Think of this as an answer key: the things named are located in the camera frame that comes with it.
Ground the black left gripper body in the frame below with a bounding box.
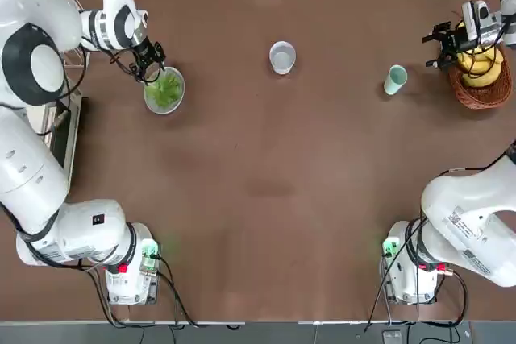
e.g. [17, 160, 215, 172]
[131, 35, 157, 64]

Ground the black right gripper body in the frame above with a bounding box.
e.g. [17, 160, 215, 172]
[451, 23, 483, 54]

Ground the green lettuce leaf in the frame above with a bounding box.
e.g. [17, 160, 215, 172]
[145, 71, 183, 106]

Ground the light green cup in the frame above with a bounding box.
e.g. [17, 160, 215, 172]
[382, 64, 409, 97]

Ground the yellow banana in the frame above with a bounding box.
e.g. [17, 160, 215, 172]
[460, 64, 503, 88]
[469, 46, 506, 65]
[457, 52, 491, 75]

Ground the large grey plate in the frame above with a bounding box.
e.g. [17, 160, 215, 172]
[144, 66, 186, 115]

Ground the brown wicker basket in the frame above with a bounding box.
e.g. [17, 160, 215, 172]
[447, 17, 513, 110]

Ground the white toaster oven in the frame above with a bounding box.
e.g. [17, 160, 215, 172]
[38, 93, 84, 196]

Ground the small grey bowl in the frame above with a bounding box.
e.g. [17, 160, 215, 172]
[268, 40, 298, 76]

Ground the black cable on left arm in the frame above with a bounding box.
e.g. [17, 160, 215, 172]
[0, 202, 136, 328]

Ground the black cable at left base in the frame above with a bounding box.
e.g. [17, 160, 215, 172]
[154, 255, 201, 327]

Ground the black cable at base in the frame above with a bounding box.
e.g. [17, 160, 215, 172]
[154, 255, 201, 327]
[441, 269, 469, 327]

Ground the black cable at right base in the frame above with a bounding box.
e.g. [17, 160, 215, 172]
[441, 269, 469, 327]

